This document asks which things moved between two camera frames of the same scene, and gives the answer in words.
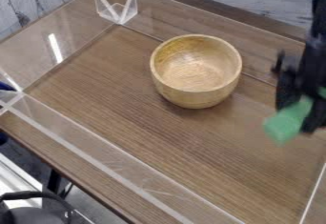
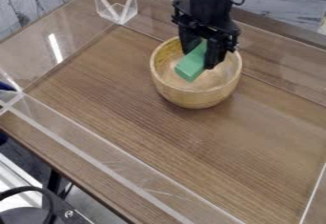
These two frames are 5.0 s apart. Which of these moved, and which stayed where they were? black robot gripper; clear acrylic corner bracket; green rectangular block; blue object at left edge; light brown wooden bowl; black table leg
Moved: green rectangular block; black robot gripper
Stayed: light brown wooden bowl; blue object at left edge; black table leg; clear acrylic corner bracket
